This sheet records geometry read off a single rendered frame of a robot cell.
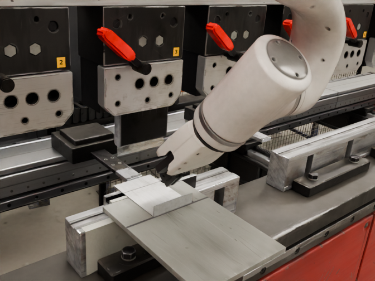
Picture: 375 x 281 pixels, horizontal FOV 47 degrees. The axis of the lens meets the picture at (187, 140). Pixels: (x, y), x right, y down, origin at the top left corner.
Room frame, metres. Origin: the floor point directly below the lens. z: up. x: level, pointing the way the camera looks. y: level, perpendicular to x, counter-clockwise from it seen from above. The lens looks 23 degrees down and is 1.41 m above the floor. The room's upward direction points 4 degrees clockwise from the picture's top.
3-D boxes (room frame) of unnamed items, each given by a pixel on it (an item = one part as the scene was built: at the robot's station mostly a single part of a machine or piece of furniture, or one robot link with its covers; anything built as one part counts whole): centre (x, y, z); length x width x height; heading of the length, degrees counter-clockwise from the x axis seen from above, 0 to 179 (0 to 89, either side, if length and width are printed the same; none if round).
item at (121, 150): (0.72, 0.08, 1.13); 0.10 x 0.02 x 0.10; 131
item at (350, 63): (1.10, -0.35, 1.26); 0.15 x 0.09 x 0.17; 131
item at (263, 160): (1.40, -0.12, 0.81); 0.64 x 0.08 x 0.14; 41
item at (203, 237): (0.61, -0.01, 1.00); 0.26 x 0.18 x 0.01; 41
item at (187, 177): (0.74, 0.06, 0.99); 0.20 x 0.03 x 0.03; 131
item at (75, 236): (0.75, 0.04, 0.92); 0.39 x 0.06 x 0.10; 131
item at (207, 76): (0.83, -0.05, 1.26); 0.15 x 0.09 x 0.17; 131
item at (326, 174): (1.07, -0.41, 0.89); 0.30 x 0.05 x 0.03; 131
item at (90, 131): (0.85, 0.18, 1.01); 0.26 x 0.12 x 0.05; 41
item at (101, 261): (0.70, 0.02, 0.89); 0.30 x 0.05 x 0.03; 131
